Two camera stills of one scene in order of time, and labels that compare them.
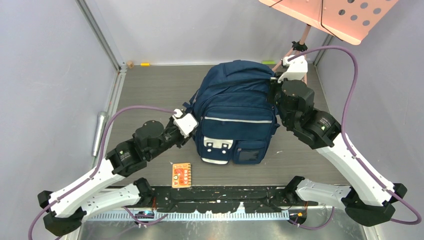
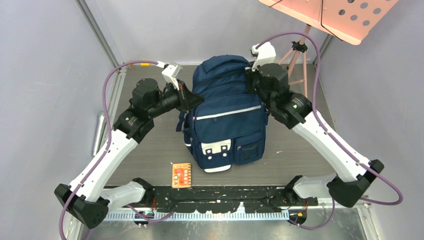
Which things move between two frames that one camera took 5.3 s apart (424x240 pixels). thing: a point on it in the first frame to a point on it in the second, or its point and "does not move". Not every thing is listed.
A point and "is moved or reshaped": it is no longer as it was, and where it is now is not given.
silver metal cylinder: (101, 118) does not move
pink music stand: (352, 21) does not move
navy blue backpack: (236, 119) is moved or reshaped
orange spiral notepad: (181, 175) does not move
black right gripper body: (274, 95) to (252, 82)
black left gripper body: (177, 138) to (183, 106)
